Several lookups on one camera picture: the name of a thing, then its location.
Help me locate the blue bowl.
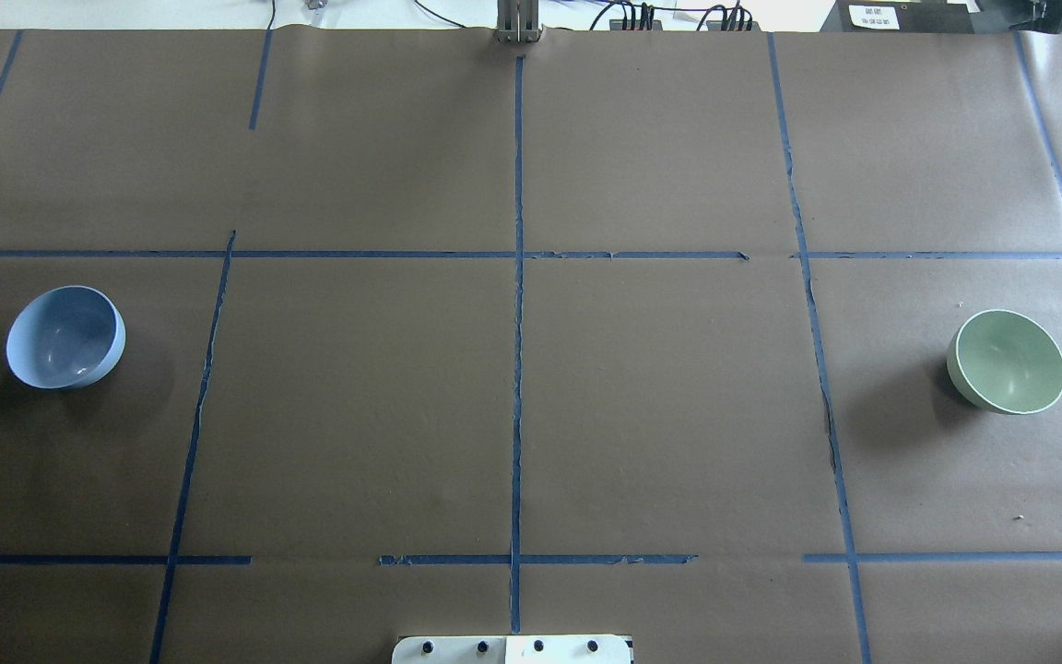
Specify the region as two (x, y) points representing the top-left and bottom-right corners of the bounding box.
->
(5, 285), (127, 390)

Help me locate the green bowl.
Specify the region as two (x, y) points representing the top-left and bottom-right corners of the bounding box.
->
(945, 308), (1062, 416)

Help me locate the white plate with black knobs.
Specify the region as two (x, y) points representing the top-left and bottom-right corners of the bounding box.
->
(391, 634), (635, 663)

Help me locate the brown paper table cover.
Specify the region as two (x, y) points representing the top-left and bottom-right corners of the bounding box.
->
(0, 25), (1062, 663)

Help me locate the black power strip with plugs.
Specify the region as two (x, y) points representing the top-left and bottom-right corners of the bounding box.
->
(589, 1), (761, 33)

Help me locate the black box with white label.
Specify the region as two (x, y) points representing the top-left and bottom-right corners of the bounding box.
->
(819, 1), (974, 34)

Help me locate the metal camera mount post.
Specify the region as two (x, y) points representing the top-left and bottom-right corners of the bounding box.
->
(496, 0), (543, 42)

